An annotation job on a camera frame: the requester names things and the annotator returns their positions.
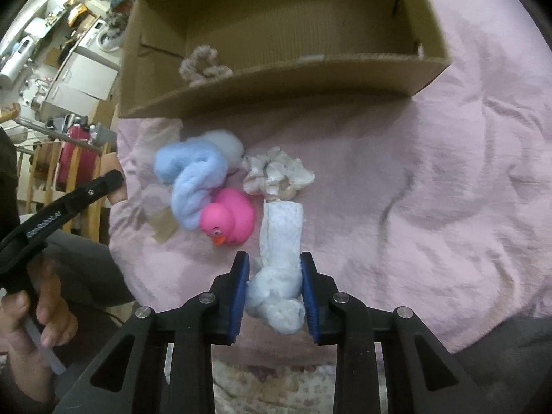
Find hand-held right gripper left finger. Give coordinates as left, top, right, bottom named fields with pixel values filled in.
left=52, top=251, right=251, bottom=414

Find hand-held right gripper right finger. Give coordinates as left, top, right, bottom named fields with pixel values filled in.
left=299, top=251, right=510, bottom=414

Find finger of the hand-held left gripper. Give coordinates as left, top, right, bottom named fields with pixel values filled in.
left=41, top=169, right=125, bottom=234

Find white knotted cloth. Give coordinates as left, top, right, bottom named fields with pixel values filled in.
left=246, top=200, right=308, bottom=335

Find pink rubber duck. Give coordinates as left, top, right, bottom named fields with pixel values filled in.
left=199, top=188, right=255, bottom=247

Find light blue fluffy cloth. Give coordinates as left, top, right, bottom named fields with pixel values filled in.
left=154, top=129, right=245, bottom=231

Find cream satin scrunchie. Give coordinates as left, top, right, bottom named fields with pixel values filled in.
left=241, top=147, right=315, bottom=201

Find beige fuzzy scrunchie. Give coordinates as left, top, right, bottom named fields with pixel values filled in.
left=179, top=45, right=234, bottom=87

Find cardboard box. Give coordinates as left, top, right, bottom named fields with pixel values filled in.
left=117, top=0, right=451, bottom=120

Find person's left hand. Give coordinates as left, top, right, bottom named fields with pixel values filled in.
left=0, top=254, right=79, bottom=404

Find wooden chair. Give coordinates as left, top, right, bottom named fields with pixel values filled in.
left=17, top=140, right=114, bottom=242

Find red bag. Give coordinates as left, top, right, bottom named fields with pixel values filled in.
left=56, top=124, right=96, bottom=185

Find person's grey trousers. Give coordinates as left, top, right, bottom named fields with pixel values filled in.
left=0, top=229, right=139, bottom=414

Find floral patterned sheet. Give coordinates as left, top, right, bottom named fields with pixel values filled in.
left=161, top=341, right=389, bottom=414

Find white cabinet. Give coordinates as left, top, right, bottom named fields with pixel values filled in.
left=43, top=45, right=120, bottom=115

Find pink blanket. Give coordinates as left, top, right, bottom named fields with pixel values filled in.
left=108, top=0, right=552, bottom=354

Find white washing machine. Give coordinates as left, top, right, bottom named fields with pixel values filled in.
left=75, top=16, right=126, bottom=59

